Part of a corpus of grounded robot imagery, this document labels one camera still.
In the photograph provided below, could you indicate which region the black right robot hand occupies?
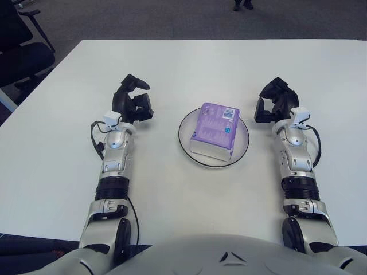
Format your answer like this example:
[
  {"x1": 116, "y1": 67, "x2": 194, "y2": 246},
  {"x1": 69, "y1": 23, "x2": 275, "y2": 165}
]
[{"x1": 253, "y1": 76, "x2": 300, "y2": 124}]

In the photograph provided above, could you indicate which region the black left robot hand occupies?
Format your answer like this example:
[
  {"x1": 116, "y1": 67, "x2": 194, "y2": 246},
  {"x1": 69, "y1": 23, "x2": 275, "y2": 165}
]
[{"x1": 111, "y1": 73, "x2": 155, "y2": 125}]

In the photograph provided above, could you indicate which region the purple tissue paper pack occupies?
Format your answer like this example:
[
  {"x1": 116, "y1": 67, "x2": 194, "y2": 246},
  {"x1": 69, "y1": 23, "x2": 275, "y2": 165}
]
[{"x1": 189, "y1": 102, "x2": 240, "y2": 162}]

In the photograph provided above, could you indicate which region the white plate black rim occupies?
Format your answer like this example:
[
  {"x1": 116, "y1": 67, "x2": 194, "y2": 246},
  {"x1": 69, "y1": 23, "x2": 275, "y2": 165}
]
[{"x1": 178, "y1": 107, "x2": 250, "y2": 168}]

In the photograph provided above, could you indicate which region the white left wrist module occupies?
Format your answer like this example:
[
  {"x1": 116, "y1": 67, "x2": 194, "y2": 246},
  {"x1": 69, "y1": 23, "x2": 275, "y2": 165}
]
[{"x1": 103, "y1": 111, "x2": 122, "y2": 133}]

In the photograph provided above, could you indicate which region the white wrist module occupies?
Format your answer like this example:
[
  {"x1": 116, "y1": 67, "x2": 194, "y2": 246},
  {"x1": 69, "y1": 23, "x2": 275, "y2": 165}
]
[
  {"x1": 103, "y1": 111, "x2": 122, "y2": 133},
  {"x1": 291, "y1": 106, "x2": 312, "y2": 129}
]

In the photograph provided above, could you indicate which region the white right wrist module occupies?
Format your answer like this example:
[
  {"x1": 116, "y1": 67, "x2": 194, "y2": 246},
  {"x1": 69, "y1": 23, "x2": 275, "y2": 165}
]
[{"x1": 291, "y1": 106, "x2": 312, "y2": 129}]

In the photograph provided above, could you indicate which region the black office chair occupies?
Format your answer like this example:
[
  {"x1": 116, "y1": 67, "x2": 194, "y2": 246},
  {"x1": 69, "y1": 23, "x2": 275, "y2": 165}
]
[{"x1": 0, "y1": 0, "x2": 56, "y2": 89}]

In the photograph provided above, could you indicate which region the white desk leg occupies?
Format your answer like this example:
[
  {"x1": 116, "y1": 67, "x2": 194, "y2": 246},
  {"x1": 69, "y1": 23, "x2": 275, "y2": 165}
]
[{"x1": 0, "y1": 87, "x2": 18, "y2": 111}]

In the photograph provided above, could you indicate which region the grey robot torso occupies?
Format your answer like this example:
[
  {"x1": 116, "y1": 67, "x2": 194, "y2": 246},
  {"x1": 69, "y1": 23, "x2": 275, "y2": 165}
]
[{"x1": 37, "y1": 233, "x2": 367, "y2": 275}]

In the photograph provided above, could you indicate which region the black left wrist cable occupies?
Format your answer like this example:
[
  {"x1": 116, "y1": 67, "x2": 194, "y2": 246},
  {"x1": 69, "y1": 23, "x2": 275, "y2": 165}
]
[{"x1": 90, "y1": 121, "x2": 106, "y2": 160}]

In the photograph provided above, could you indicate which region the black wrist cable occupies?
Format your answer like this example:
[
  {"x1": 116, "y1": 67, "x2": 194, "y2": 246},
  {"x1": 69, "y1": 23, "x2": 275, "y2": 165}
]
[
  {"x1": 90, "y1": 121, "x2": 106, "y2": 160},
  {"x1": 306, "y1": 125, "x2": 322, "y2": 168}
]

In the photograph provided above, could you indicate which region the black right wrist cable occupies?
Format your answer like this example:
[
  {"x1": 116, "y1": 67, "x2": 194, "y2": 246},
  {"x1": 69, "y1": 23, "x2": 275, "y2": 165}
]
[{"x1": 306, "y1": 125, "x2": 322, "y2": 168}]

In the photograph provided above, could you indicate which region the black left elbow cable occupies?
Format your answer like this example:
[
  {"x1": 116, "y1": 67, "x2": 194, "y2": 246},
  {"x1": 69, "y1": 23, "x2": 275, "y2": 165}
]
[{"x1": 126, "y1": 197, "x2": 140, "y2": 246}]

